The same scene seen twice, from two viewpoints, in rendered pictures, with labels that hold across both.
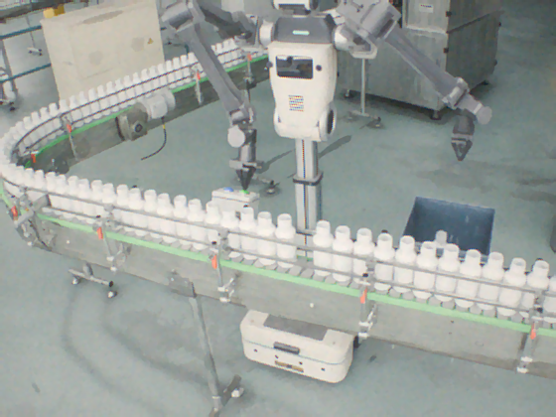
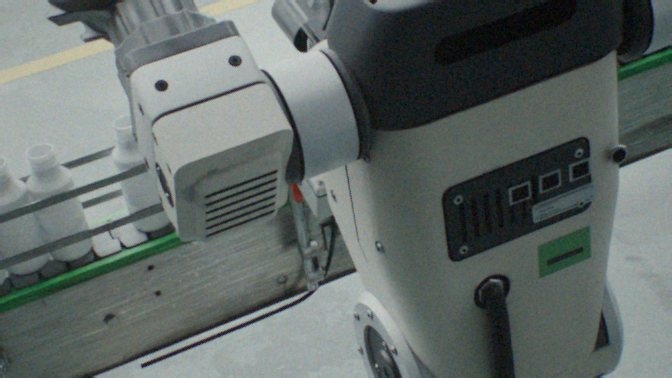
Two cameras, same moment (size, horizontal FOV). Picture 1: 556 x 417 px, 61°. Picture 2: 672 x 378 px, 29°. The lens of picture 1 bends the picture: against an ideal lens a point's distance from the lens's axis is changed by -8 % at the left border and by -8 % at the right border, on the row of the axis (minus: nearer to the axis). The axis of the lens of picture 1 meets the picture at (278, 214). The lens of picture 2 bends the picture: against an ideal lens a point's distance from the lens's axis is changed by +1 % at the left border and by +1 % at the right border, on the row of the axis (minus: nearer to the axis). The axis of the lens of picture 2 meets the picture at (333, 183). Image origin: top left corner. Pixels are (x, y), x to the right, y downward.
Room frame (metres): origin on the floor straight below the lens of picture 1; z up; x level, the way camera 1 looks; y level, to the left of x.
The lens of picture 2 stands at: (2.46, -0.86, 2.01)
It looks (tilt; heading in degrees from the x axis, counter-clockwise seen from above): 34 degrees down; 136
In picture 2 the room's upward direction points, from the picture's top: 10 degrees counter-clockwise
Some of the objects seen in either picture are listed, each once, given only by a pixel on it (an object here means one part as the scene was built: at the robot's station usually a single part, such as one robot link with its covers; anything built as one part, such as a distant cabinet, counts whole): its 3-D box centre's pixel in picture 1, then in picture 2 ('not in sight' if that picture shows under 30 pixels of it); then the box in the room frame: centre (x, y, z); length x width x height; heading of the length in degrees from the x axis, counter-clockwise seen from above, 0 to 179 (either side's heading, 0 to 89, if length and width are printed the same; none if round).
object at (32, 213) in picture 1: (40, 228); not in sight; (1.59, 0.93, 0.96); 0.23 x 0.10 x 0.27; 154
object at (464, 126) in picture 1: (464, 123); not in sight; (1.43, -0.61, 1.33); 0.10 x 0.07 x 0.07; 154
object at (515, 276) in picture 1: (512, 286); not in sight; (0.94, -0.60, 1.08); 0.06 x 0.06 x 0.17
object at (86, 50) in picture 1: (108, 62); not in sight; (5.46, 1.72, 0.59); 1.10 x 0.62 x 1.18; 136
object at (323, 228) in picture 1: (323, 248); (56, 202); (1.18, -0.12, 1.08); 0.06 x 0.06 x 0.17
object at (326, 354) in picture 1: (312, 300); not in sight; (1.88, -0.13, 0.24); 0.68 x 0.53 x 0.41; 154
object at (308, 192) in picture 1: (309, 213); not in sight; (1.89, -0.14, 0.74); 0.11 x 0.11 x 0.40; 64
